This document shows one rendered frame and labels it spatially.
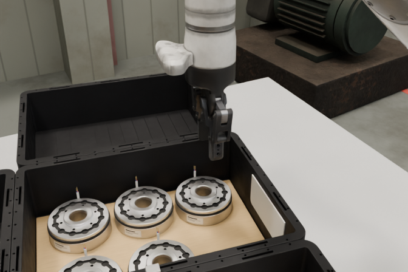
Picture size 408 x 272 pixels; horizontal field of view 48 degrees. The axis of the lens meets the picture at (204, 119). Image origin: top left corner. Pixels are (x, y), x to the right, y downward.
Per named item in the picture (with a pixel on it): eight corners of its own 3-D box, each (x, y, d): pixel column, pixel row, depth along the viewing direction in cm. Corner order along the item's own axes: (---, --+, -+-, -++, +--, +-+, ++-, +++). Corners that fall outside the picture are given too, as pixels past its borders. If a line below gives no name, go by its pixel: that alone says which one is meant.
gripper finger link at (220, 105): (207, 92, 67) (206, 104, 69) (217, 115, 64) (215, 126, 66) (223, 90, 68) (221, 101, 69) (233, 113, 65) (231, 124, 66)
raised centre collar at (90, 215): (93, 206, 81) (92, 203, 80) (93, 225, 77) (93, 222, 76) (64, 210, 80) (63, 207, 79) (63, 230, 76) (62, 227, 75)
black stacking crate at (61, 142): (191, 112, 120) (190, 71, 114) (231, 178, 96) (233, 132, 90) (30, 136, 110) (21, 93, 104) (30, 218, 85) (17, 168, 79)
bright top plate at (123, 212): (164, 183, 87) (163, 181, 86) (179, 218, 79) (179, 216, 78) (110, 195, 84) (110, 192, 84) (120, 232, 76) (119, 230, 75)
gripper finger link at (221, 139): (210, 127, 70) (210, 155, 72) (217, 138, 67) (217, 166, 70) (220, 126, 70) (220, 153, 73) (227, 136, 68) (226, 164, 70)
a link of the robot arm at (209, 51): (153, 54, 69) (150, 13, 66) (224, 45, 72) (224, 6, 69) (167, 78, 62) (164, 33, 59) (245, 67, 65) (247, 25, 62)
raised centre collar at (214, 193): (212, 183, 86) (212, 180, 86) (220, 199, 82) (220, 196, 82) (186, 187, 85) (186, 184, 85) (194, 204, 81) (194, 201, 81)
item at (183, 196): (220, 174, 89) (220, 171, 89) (239, 207, 81) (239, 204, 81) (169, 184, 87) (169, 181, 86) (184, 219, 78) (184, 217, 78)
